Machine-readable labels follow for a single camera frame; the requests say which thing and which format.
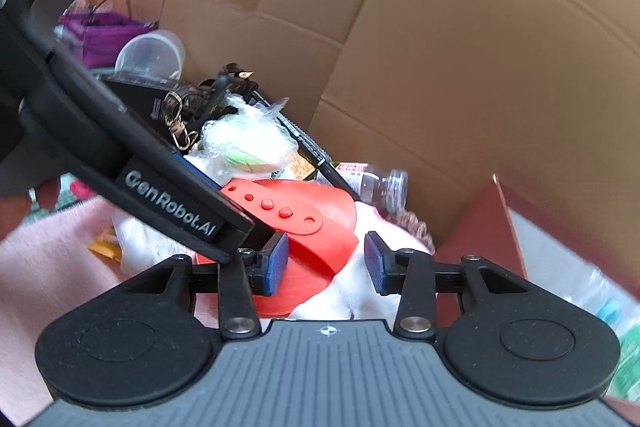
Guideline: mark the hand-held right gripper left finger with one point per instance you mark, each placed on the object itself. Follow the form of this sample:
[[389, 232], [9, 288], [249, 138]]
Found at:
[[277, 264]]

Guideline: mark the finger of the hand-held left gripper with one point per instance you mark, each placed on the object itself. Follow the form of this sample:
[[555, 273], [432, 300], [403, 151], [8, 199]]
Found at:
[[200, 172]]

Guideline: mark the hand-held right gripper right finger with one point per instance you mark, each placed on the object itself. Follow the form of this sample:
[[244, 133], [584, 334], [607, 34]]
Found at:
[[375, 264]]

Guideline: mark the white cotton glove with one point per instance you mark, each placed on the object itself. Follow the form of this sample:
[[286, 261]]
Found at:
[[350, 292]]

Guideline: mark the red silicone cap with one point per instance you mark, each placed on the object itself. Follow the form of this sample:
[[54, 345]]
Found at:
[[310, 207]]

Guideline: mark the red-brown cardboard box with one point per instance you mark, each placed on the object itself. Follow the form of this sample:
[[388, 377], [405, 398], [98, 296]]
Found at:
[[480, 227]]

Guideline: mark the translucent round container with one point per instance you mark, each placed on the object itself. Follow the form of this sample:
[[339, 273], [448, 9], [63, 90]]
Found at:
[[150, 54]]

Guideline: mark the person's left hand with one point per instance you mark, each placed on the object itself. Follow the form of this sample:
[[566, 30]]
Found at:
[[47, 194]]

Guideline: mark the black box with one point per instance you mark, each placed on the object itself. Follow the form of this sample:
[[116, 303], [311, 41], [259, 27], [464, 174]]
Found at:
[[135, 99]]

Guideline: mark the clear plastic bag, green item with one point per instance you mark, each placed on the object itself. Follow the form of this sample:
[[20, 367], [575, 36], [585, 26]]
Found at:
[[240, 137]]

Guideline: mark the brown hair scrunchie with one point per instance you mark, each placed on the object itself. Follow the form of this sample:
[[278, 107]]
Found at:
[[415, 227]]

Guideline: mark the clear plastic bottle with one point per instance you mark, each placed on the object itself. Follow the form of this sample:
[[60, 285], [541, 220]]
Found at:
[[375, 184]]

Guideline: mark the purple plastic basket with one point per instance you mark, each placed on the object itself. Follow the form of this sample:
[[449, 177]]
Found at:
[[105, 39]]

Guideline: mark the patterned beige packet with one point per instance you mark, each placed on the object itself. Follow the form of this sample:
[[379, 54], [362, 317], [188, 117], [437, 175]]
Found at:
[[300, 167]]

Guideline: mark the black pen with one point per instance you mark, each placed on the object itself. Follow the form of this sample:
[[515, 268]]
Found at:
[[320, 159]]

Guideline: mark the yellow sachet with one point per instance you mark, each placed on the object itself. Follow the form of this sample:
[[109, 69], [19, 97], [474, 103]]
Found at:
[[102, 247]]

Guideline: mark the green clear bottle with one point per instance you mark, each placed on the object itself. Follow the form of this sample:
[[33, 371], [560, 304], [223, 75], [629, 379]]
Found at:
[[607, 312]]

